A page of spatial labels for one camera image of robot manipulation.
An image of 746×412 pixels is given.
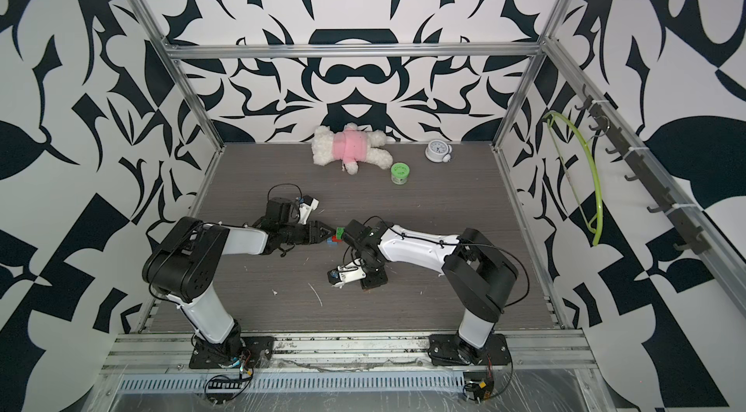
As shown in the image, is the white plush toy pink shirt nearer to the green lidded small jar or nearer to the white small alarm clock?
the green lidded small jar

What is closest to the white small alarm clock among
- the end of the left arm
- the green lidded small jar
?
the green lidded small jar

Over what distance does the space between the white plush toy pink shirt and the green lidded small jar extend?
42 mm

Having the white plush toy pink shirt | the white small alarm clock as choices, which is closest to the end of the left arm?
the white plush toy pink shirt

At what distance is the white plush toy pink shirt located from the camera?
1102mm

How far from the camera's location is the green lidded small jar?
3.52 feet

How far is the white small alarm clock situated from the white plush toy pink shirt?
0.16m

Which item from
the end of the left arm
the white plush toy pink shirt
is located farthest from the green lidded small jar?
the end of the left arm

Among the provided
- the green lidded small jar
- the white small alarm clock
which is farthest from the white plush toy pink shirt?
the white small alarm clock

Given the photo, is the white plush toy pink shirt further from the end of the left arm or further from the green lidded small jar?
the end of the left arm

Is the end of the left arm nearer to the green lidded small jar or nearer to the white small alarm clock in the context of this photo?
the green lidded small jar

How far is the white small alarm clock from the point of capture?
3.80ft

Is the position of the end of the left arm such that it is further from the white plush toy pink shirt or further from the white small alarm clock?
the white small alarm clock

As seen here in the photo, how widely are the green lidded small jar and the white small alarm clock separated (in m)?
0.13
